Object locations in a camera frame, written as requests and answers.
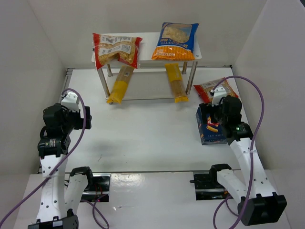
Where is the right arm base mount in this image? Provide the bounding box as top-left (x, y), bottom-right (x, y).
top-left (189, 170), bottom-right (229, 201)

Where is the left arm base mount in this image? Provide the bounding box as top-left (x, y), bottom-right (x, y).
top-left (65, 173), bottom-right (112, 203)

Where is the blue rigatoni pasta box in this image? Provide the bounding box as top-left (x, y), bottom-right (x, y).
top-left (196, 107), bottom-right (227, 145)

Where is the left yellow spaghetti pack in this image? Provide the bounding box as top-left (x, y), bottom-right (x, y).
top-left (107, 66), bottom-right (134, 104)

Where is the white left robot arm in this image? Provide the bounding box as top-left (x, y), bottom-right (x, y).
top-left (28, 103), bottom-right (93, 229)

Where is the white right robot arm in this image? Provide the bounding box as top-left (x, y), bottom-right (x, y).
top-left (199, 95), bottom-right (287, 226)

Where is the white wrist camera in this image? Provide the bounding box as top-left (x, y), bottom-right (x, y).
top-left (210, 86), bottom-right (227, 106)
top-left (61, 92), bottom-right (80, 113)

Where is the yellow spaghetti pack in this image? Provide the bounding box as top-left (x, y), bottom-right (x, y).
top-left (107, 66), bottom-right (134, 104)
top-left (165, 63), bottom-right (188, 103)

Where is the white two-tier shelf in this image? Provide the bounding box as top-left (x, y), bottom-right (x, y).
top-left (91, 31), bottom-right (203, 105)

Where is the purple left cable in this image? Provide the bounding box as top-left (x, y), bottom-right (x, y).
top-left (0, 88), bottom-right (110, 229)

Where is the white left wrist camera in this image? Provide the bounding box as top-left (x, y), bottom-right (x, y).
top-left (61, 92), bottom-right (80, 113)

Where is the red pasta bag on shelf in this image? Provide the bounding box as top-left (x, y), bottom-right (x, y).
top-left (92, 33), bottom-right (142, 69)

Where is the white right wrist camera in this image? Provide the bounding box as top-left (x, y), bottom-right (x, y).
top-left (210, 86), bottom-right (227, 106)

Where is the blue orange pasta bag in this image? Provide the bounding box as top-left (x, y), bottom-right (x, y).
top-left (152, 22), bottom-right (199, 61)

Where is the small red pasta bag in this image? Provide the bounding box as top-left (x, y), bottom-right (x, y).
top-left (194, 78), bottom-right (238, 104)

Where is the right yellow spaghetti pack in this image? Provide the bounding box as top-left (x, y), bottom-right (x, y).
top-left (165, 63), bottom-right (188, 103)

